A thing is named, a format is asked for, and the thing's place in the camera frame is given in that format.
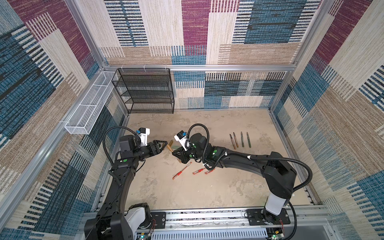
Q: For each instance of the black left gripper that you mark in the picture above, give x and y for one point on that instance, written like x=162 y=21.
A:
x=155 y=151

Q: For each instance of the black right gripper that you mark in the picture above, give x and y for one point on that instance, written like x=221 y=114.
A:
x=181 y=151

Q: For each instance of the tan highlighter pen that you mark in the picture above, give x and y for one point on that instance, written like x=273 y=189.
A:
x=169 y=146
x=233 y=142
x=236 y=141

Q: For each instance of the tan highlighter pen top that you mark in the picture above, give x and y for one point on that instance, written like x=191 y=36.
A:
x=236 y=141

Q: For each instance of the dark green marker pen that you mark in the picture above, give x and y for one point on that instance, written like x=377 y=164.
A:
x=242 y=140

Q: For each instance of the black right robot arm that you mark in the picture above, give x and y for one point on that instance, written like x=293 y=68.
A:
x=275 y=169

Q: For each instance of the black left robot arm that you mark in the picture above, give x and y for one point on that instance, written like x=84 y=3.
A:
x=112 y=221

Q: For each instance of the red pen leftmost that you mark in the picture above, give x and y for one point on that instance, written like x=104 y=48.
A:
x=180 y=172

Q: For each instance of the red pen middle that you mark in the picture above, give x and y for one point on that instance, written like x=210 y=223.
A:
x=198 y=171

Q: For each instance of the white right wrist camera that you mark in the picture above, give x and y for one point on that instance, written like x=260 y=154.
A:
x=181 y=137

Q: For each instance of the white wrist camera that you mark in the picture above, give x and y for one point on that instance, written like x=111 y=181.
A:
x=143 y=134
x=181 y=137

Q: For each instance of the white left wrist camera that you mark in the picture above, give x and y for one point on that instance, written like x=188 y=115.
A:
x=143 y=134

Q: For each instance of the black wire mesh shelf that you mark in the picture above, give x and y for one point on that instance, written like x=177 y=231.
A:
x=145 y=91

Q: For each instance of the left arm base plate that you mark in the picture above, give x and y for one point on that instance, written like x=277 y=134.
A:
x=137 y=220

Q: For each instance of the white wire mesh basket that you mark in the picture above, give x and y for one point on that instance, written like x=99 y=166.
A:
x=87 y=112

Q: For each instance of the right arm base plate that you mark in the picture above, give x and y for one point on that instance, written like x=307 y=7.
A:
x=261 y=217

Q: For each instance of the aluminium front rail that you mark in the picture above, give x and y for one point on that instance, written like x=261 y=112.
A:
x=307 y=223

